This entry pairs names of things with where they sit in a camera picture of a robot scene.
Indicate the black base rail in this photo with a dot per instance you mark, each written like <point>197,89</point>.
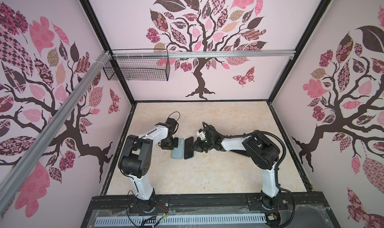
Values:
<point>295,210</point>

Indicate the aluminium rail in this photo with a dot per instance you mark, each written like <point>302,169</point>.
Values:
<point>212,54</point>
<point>23,168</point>

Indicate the light green phone case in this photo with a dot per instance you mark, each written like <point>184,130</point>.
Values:
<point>178,152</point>

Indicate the aluminium rail back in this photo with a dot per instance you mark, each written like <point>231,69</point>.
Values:
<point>212,54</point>

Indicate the black corner frame post left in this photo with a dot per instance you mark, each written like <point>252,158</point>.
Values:
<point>90,13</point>

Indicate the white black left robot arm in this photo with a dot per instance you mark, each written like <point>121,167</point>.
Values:
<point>135,159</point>

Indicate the aluminium rail left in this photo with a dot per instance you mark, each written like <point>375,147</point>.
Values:
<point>23,168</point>

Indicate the black corner frame post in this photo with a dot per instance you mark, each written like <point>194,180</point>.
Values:
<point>303,41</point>
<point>90,13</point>

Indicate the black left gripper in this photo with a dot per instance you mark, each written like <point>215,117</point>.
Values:
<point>175,144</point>

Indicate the white slotted cable duct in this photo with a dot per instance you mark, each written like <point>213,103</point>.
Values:
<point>178,220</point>

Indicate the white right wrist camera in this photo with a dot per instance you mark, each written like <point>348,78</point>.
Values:
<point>201,134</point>

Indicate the black wire basket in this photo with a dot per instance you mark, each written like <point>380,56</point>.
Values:
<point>138,65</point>

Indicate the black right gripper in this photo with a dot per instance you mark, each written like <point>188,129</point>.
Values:
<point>198,147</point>

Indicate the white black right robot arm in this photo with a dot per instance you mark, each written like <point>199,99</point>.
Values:
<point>266,150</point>

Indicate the black corner frame post right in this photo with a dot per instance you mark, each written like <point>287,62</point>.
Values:
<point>303,41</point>

